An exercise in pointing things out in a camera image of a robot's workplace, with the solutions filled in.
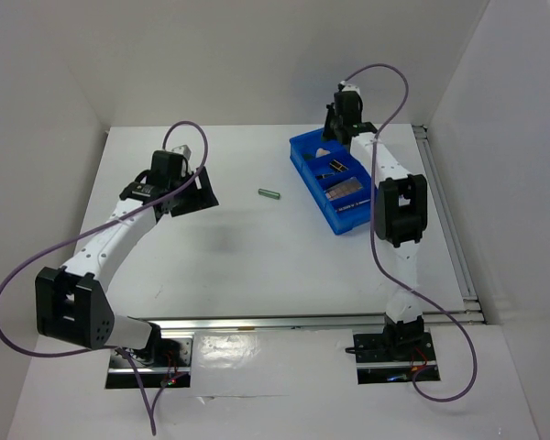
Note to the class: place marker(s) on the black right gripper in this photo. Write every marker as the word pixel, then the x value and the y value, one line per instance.
pixel 327 134

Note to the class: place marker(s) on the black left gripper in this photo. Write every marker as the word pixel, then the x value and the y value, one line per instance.
pixel 202 198

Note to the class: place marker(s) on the beige makeup sponge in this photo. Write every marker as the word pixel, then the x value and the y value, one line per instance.
pixel 321 152

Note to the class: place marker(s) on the pink makeup pencil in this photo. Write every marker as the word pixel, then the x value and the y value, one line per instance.
pixel 352 206

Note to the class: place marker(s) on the green lip balm tube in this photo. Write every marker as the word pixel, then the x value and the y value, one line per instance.
pixel 269 194

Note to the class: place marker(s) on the long black gold lipstick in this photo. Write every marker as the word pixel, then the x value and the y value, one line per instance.
pixel 337 166

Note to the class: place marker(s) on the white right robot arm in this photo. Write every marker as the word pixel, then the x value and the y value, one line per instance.
pixel 400 212

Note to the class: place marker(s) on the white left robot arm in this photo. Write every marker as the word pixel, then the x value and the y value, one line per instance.
pixel 71 302

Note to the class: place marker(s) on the blue divided plastic tray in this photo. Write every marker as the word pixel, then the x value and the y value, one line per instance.
pixel 338 182

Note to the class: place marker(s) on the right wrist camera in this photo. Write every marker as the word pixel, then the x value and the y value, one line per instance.
pixel 345 86

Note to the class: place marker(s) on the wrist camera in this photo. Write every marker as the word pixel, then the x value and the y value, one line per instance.
pixel 345 86
pixel 183 150

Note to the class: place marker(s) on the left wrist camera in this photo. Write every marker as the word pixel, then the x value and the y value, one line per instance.
pixel 183 150

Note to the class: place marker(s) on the aluminium front rail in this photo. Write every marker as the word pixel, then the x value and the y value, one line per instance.
pixel 358 322

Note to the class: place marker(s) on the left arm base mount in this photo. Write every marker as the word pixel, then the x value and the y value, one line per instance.
pixel 171 367

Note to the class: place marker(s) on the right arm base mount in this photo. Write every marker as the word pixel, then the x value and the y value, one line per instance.
pixel 393 356

